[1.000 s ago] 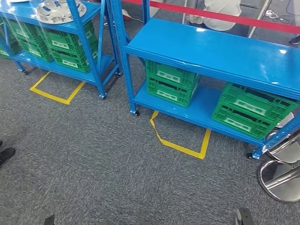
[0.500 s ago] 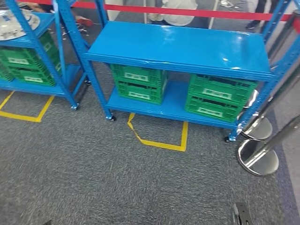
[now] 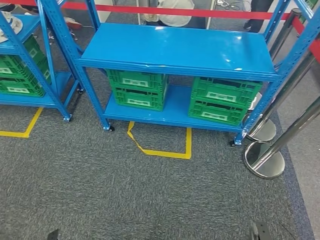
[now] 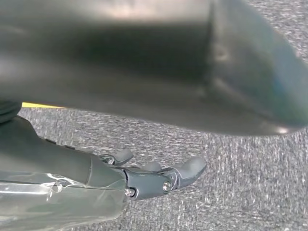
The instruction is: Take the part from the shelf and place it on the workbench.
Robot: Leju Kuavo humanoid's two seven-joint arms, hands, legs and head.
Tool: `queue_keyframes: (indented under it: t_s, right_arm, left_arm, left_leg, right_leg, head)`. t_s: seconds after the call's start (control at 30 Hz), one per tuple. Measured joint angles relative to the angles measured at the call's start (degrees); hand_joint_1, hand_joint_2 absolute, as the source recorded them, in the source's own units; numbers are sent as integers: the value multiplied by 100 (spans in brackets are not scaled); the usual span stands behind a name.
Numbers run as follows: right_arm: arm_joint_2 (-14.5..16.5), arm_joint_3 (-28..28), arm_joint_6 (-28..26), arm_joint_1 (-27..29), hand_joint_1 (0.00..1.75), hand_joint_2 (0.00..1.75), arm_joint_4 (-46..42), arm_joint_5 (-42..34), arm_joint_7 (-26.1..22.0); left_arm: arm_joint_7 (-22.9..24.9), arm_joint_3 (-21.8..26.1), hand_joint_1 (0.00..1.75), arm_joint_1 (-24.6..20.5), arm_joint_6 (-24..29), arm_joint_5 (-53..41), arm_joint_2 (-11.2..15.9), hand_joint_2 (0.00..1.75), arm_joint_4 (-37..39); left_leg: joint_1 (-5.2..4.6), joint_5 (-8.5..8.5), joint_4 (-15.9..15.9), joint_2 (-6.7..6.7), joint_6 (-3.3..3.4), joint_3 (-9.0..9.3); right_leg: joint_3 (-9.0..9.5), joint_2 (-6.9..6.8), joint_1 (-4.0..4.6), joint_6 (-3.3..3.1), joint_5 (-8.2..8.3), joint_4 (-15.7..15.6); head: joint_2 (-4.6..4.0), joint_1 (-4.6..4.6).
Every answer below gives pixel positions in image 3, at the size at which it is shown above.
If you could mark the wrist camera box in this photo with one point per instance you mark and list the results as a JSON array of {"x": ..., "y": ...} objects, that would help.
[
  {"x": 53, "y": 235},
  {"x": 261, "y": 232}
]

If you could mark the silver plastic wheel cover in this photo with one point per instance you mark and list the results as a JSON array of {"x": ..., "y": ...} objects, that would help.
[{"x": 11, "y": 26}]

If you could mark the blue metal shelf rack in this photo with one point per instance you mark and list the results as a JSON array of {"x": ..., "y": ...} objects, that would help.
[
  {"x": 32, "y": 101},
  {"x": 175, "y": 49}
]

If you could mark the black stool chrome base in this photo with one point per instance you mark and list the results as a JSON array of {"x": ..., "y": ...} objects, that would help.
[{"x": 71, "y": 34}]

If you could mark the red barrier belt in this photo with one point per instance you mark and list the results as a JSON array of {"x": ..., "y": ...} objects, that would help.
[
  {"x": 175, "y": 12},
  {"x": 313, "y": 46}
]

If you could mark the person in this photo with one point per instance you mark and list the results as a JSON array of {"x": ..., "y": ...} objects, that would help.
[
  {"x": 257, "y": 20},
  {"x": 175, "y": 20},
  {"x": 73, "y": 24}
]

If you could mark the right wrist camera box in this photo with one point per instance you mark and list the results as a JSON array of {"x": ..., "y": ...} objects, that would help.
[{"x": 261, "y": 232}]

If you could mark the green plastic crate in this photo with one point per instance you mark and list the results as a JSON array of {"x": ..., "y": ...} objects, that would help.
[
  {"x": 311, "y": 3},
  {"x": 139, "y": 101},
  {"x": 215, "y": 116},
  {"x": 222, "y": 94},
  {"x": 15, "y": 68},
  {"x": 135, "y": 81},
  {"x": 17, "y": 88}
]

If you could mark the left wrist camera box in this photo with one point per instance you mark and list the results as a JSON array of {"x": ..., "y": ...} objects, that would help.
[{"x": 53, "y": 235}]

